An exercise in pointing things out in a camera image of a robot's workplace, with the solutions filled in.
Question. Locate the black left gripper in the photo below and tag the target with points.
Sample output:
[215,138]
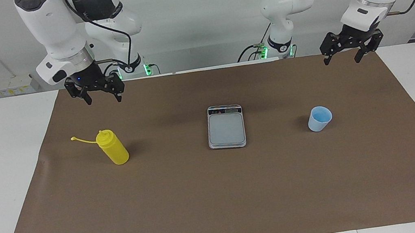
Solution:
[356,36]

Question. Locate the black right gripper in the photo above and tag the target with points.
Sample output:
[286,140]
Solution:
[90,76]

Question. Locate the yellow squeeze bottle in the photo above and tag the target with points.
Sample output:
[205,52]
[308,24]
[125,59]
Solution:
[114,151]

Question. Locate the light blue plastic cup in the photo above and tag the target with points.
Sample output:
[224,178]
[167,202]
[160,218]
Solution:
[317,122]

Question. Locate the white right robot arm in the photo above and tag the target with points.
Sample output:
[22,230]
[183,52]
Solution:
[50,29]

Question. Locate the silver digital kitchen scale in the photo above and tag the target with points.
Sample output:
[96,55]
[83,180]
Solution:
[226,130]

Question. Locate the brown paper mat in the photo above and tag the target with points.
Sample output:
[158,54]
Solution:
[219,197]

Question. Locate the white wall socket box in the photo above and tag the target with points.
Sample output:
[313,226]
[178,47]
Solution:
[15,85]

